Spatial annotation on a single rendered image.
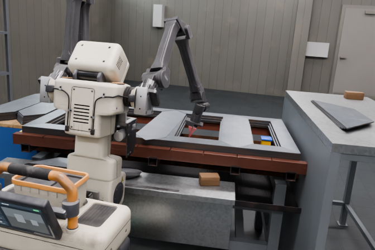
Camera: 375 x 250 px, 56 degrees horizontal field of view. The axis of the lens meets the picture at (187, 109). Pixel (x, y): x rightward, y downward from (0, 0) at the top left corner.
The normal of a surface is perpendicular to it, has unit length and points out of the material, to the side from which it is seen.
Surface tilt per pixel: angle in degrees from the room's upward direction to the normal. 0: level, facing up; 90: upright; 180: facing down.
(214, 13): 90
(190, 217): 90
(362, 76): 90
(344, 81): 90
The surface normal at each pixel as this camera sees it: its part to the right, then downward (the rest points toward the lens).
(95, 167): -0.24, 0.07
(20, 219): -0.25, 0.60
